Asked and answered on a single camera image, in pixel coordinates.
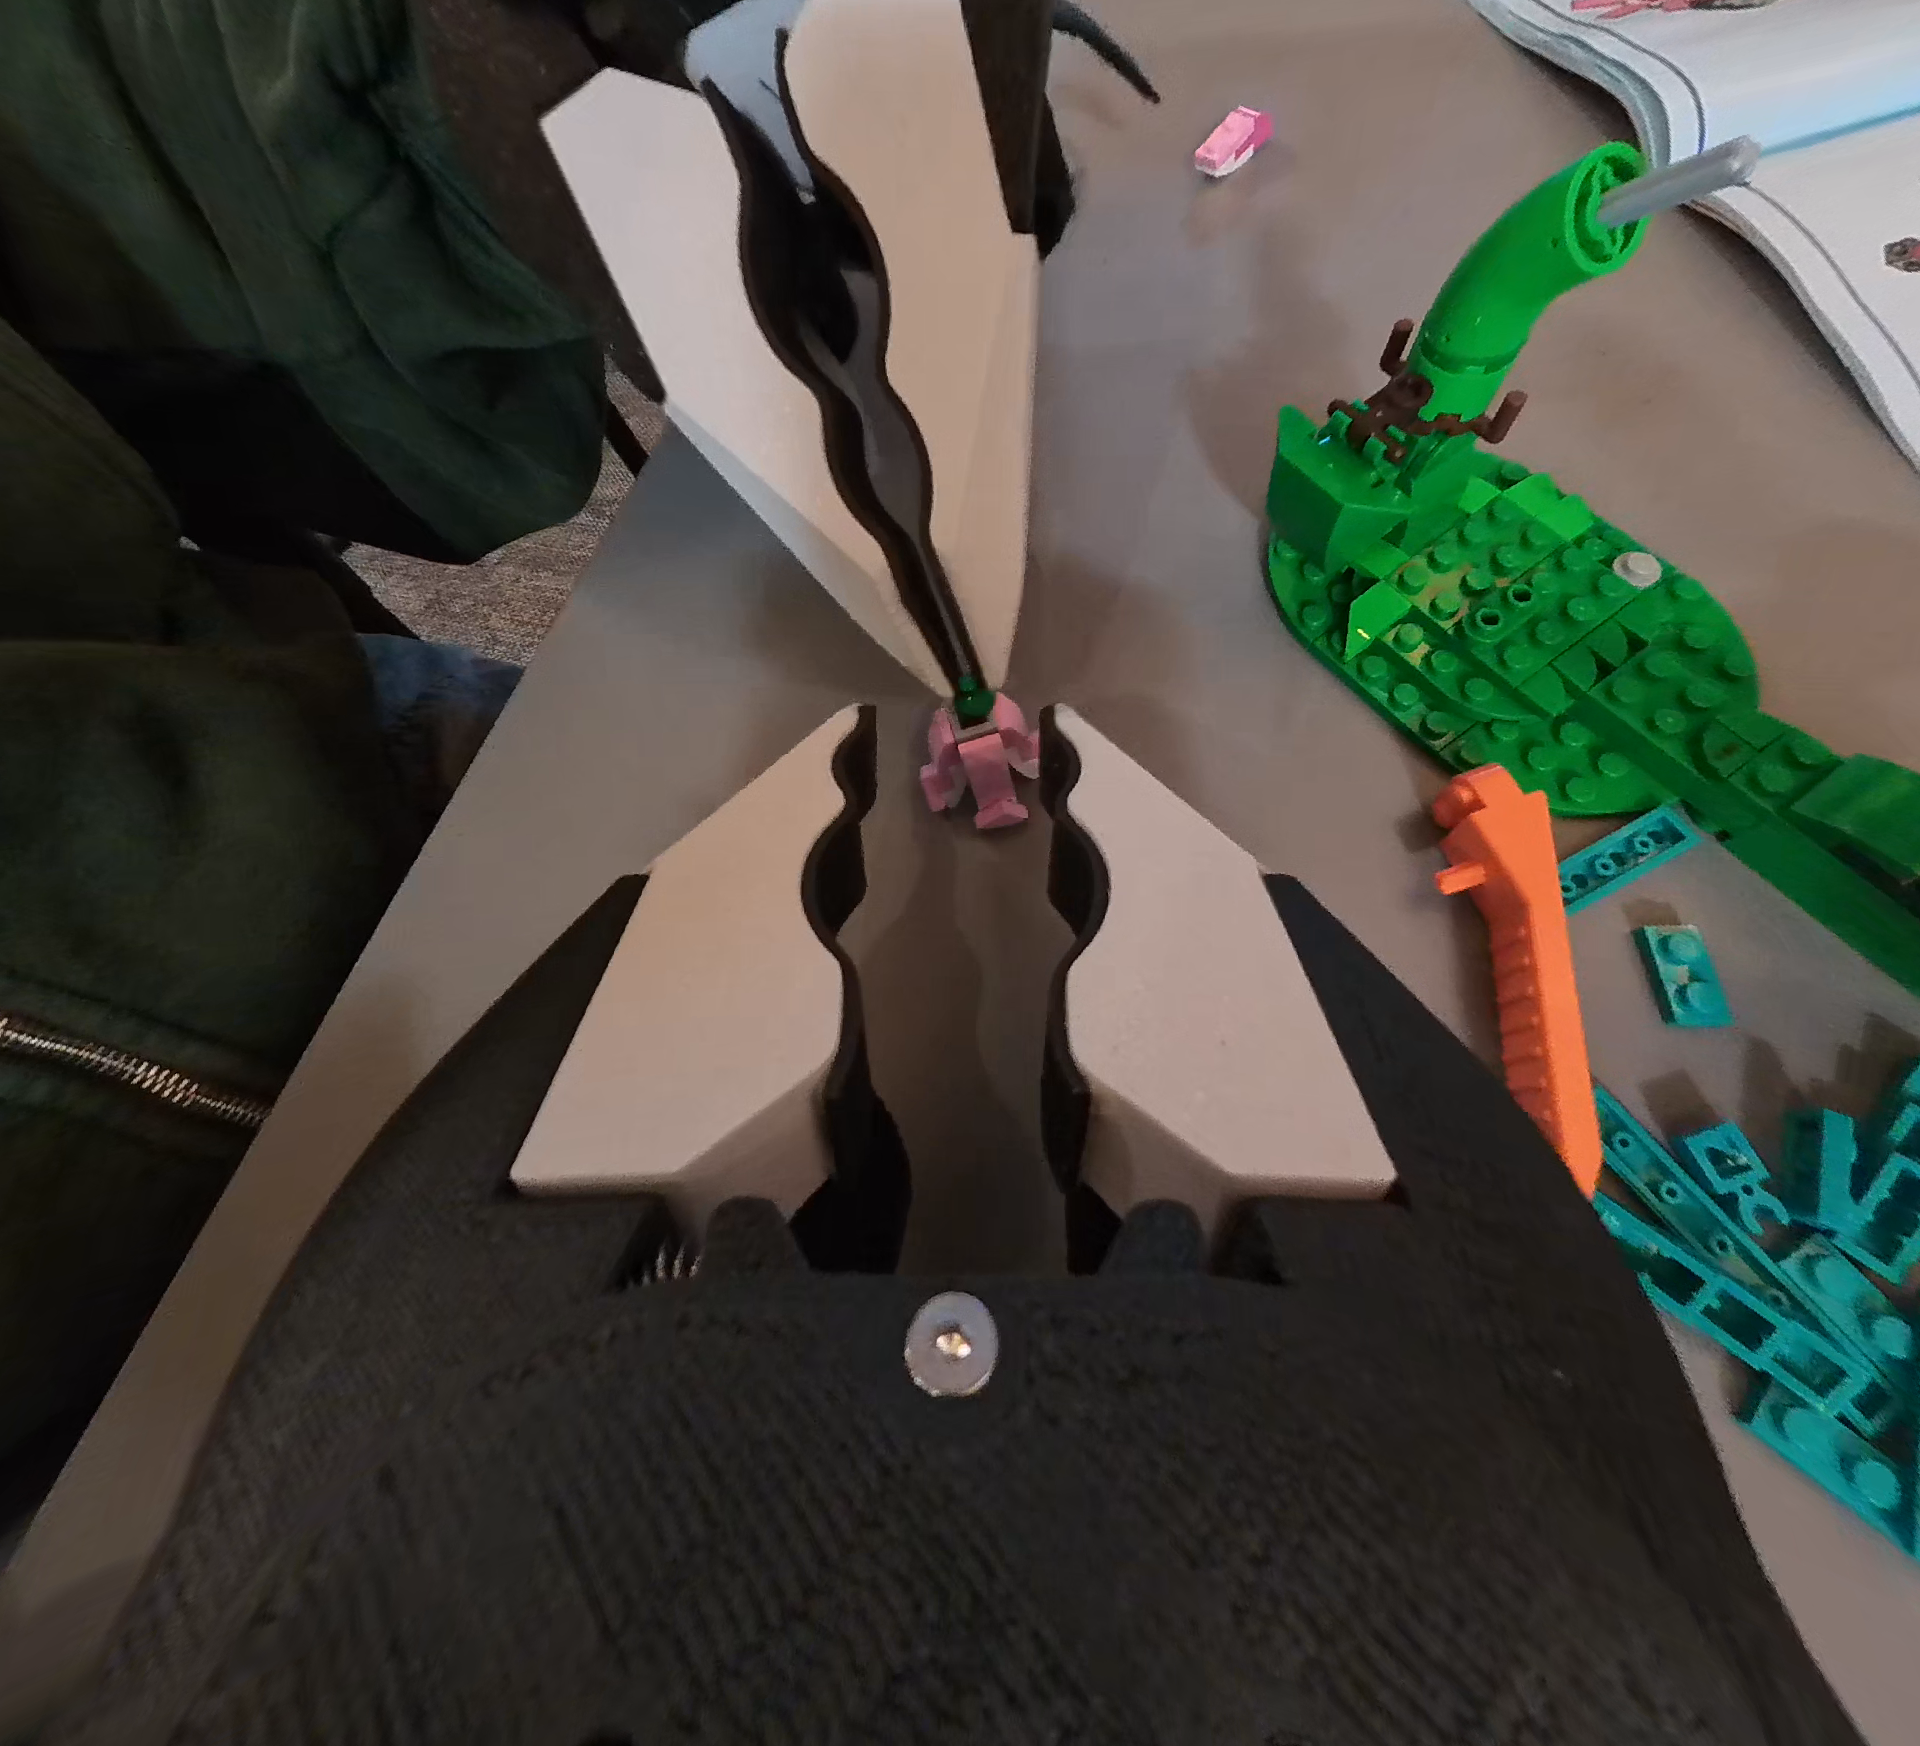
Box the orange lego brick separator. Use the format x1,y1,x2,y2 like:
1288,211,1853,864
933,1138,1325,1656
1428,763,1608,1202

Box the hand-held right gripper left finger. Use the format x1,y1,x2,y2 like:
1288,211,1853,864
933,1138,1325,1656
509,702,918,1278

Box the pink lego flower piece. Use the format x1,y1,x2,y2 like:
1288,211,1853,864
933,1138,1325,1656
918,701,1040,836

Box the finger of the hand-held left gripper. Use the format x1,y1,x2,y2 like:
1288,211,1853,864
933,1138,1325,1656
680,0,1044,698
538,63,987,709

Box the teal lego plate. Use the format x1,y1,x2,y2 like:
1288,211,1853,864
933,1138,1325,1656
1553,801,1707,915
1632,924,1734,1028

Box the pink lego brick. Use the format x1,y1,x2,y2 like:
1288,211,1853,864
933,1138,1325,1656
1193,102,1278,181

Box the person's blue jeans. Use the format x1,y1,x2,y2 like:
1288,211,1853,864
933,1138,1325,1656
358,634,530,818

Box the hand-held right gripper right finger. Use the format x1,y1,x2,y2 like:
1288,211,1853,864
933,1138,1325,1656
1039,702,1407,1271

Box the green lego plant model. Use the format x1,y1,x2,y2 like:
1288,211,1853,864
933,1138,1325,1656
1266,140,1920,1002

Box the pile of teal lego pieces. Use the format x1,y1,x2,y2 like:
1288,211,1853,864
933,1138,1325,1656
1585,1018,1920,1561

